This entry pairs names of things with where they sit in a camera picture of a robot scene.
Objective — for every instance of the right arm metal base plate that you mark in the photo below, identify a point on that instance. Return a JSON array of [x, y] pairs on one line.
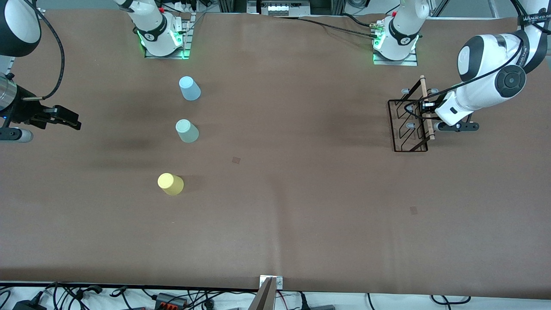
[[163, 56]]

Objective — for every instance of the white plug socket strip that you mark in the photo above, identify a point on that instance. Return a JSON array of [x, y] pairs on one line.
[[185, 5]]

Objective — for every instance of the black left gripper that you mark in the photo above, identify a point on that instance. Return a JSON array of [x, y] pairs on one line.
[[426, 106]]

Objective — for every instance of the light blue plastic cup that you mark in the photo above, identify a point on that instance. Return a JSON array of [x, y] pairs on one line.
[[189, 88]]

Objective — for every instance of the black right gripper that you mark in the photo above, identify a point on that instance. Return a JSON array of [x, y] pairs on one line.
[[26, 113]]

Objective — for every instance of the black orange connector box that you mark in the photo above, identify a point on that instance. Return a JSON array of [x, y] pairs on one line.
[[171, 300]]

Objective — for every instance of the black power adapter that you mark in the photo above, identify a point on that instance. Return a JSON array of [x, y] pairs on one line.
[[28, 305]]

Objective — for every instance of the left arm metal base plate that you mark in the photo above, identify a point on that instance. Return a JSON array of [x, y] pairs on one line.
[[396, 62]]

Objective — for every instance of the grey camera stand pole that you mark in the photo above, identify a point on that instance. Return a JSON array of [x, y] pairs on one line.
[[263, 297]]

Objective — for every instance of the small metal bracket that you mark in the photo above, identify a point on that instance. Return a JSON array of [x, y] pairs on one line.
[[277, 283]]

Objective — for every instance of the mint green plastic cup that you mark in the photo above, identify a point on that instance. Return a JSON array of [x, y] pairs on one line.
[[186, 131]]

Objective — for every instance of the yellow plastic cup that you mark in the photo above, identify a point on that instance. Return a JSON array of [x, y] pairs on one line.
[[170, 184]]

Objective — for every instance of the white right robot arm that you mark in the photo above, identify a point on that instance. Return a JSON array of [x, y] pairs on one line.
[[153, 26]]

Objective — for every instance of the white power strip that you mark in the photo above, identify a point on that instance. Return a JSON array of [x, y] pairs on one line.
[[284, 7]]

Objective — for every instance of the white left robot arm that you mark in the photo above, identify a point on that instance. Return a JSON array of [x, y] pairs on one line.
[[478, 60]]

